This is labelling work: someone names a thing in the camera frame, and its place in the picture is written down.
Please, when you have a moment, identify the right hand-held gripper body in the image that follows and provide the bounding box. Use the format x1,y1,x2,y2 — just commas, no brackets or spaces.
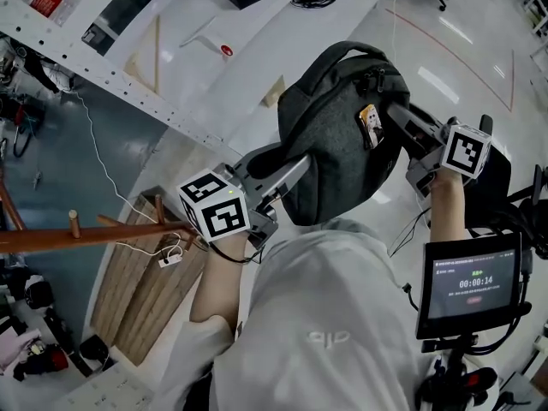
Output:
406,117,492,199

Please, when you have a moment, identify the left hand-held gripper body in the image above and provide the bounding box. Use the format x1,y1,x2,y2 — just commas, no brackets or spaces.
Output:
176,163,287,250

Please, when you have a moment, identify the dark grey backpack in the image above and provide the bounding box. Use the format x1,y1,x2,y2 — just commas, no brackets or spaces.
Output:
277,40,412,226

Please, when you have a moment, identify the brown wooden coat rack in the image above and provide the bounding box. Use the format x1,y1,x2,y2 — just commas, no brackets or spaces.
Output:
0,177,202,256

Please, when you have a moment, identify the person's left forearm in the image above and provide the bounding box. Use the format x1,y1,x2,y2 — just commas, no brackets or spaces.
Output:
188,229,265,342

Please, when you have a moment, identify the person's right forearm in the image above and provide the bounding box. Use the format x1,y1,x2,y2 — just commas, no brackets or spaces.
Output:
427,167,470,247

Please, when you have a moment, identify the rectangular picture badge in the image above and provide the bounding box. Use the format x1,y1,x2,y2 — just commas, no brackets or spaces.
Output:
358,104,385,150

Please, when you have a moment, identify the black wrist band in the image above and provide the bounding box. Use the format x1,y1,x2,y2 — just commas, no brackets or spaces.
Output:
209,240,265,265

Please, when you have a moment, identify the small cardboard box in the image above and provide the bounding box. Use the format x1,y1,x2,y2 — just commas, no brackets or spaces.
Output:
260,74,287,109

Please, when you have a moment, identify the wooden plank pallet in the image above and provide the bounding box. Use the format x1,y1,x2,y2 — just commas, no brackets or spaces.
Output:
89,188,211,366

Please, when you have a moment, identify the white tool with red disc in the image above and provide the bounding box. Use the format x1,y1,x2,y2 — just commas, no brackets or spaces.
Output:
179,15,235,57

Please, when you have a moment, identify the black framed monitor screen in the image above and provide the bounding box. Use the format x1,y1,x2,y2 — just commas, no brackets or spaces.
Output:
415,231,524,341

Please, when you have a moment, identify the white metal shelving unit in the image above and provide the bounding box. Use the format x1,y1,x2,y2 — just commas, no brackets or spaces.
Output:
0,0,386,158

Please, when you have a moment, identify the person's grey shirt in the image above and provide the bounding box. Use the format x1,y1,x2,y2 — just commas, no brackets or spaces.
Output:
147,218,433,411

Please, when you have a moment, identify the black round bag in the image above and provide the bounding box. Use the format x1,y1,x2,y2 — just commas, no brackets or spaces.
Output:
79,334,115,366

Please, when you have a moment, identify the white locker cabinet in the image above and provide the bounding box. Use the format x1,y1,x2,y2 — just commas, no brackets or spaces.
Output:
55,364,155,411

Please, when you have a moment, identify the pile of clothes and bags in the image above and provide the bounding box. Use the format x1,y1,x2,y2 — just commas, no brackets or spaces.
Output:
0,271,72,383

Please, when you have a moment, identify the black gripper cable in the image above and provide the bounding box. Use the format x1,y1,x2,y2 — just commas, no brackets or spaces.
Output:
387,205,433,259

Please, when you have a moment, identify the white floor cable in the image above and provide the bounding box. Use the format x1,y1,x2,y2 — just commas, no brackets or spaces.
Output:
384,0,399,51

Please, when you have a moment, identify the white power cable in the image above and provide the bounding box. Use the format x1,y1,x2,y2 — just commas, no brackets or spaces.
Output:
70,87,185,265

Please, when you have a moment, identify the black monitor mount rig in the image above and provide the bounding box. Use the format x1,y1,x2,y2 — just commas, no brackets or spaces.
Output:
413,246,536,411

